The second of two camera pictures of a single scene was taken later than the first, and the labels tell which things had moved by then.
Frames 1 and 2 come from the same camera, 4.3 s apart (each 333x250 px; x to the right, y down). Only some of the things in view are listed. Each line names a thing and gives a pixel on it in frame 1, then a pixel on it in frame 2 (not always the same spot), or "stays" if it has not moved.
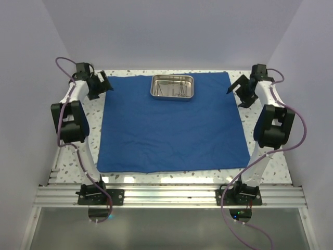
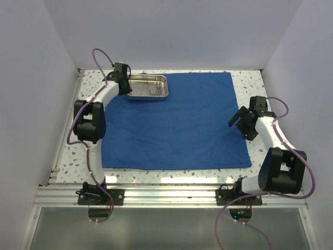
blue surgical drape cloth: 139,134 stays
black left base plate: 89,195 stays
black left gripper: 104,86 → 128,90
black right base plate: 240,194 stays
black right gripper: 246,101 → 249,134
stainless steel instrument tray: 172,87 → 148,87
